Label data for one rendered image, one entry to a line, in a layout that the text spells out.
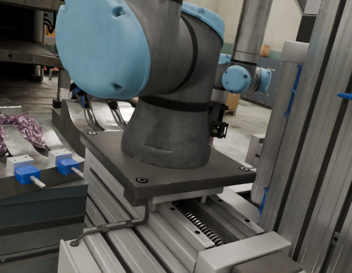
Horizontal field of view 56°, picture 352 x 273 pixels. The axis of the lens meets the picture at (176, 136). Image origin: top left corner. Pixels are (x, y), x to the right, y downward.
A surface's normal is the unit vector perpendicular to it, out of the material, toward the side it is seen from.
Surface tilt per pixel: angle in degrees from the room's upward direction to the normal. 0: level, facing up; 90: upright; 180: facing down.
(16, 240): 90
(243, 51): 90
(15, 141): 29
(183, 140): 73
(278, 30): 90
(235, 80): 90
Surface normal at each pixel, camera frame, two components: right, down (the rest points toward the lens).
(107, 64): -0.54, 0.29
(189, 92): 0.35, 0.33
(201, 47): 0.86, 0.02
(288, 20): -0.79, 0.04
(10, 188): 0.75, 0.31
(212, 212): 0.17, -0.94
